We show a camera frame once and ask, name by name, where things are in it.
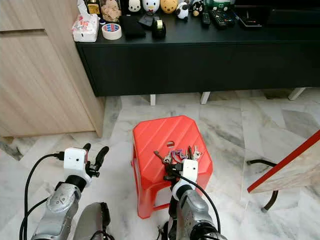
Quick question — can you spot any white tape roll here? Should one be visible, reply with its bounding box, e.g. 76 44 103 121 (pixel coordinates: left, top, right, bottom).
101 23 123 41

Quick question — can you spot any red-edged wooden table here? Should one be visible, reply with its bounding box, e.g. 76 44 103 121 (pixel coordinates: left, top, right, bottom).
247 129 320 194

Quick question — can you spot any light wood cabinet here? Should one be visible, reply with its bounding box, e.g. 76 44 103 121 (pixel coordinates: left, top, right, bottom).
0 0 106 138

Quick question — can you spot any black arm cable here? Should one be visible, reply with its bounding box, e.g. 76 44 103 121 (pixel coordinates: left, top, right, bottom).
20 197 56 240
181 174 222 235
19 152 65 240

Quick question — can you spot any small black remote control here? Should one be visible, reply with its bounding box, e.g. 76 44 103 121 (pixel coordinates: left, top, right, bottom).
200 11 212 27

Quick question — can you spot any dark bottle with gold label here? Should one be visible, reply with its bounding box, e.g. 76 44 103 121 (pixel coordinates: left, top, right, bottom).
86 0 101 16

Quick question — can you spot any black and white figurine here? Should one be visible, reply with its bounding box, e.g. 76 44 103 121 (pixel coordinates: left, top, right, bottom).
190 0 206 17

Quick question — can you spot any white tissue pack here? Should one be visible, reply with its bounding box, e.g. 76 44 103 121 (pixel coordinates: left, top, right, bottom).
72 11 100 43

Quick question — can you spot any small white figurine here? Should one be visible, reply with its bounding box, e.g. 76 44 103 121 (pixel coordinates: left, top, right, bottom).
127 0 142 13

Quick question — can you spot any yellow bear figurine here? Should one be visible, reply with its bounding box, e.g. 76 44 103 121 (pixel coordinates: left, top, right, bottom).
160 0 180 14

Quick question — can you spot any green container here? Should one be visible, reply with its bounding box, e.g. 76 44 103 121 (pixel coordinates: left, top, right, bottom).
210 0 231 11

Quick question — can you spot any black wallet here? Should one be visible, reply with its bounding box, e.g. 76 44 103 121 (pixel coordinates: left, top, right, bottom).
119 15 147 41

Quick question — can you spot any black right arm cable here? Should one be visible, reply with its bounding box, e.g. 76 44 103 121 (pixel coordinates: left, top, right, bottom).
181 174 222 235

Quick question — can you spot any black tape dispenser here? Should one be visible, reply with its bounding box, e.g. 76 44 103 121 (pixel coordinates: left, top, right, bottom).
151 16 167 40

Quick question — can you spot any bunch of keys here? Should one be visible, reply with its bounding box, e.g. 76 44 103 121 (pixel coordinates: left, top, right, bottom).
154 145 203 166

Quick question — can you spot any red plastic stool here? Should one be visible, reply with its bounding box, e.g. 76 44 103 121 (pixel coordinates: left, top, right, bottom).
131 115 214 219

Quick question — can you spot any black sideboard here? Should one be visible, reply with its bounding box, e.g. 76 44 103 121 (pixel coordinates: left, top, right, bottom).
75 0 320 106

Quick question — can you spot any black curved table leg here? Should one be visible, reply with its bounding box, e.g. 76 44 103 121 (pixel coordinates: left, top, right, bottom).
246 159 281 213

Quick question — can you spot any large black remote control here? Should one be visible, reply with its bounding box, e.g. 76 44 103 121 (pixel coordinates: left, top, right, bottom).
210 9 236 29

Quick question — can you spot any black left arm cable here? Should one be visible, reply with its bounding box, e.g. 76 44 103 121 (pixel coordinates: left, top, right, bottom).
19 152 65 240
20 197 56 240

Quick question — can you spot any silver left robot leg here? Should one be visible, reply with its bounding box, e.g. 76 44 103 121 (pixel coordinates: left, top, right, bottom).
72 202 112 240

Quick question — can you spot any dark angular object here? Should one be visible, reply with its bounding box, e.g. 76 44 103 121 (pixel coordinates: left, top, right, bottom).
139 14 156 27

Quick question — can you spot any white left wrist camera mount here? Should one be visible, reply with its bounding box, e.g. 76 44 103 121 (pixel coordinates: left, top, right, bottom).
63 147 88 188

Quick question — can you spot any panda figurine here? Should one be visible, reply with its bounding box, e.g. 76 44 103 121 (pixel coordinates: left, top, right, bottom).
176 2 191 20

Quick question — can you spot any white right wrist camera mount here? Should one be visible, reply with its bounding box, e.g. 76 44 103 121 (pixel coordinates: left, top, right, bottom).
171 159 199 201

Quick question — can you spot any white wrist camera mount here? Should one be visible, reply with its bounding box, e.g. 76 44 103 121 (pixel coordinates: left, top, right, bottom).
63 147 88 188
171 159 199 201

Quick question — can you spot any clear snack jar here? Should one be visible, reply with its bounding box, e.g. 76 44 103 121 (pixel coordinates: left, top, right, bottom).
99 0 121 23

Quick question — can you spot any black television base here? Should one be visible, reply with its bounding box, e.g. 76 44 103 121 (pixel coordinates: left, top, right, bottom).
264 5 320 26

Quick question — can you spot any flat black device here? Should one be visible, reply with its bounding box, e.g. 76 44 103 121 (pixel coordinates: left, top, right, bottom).
236 6 263 28

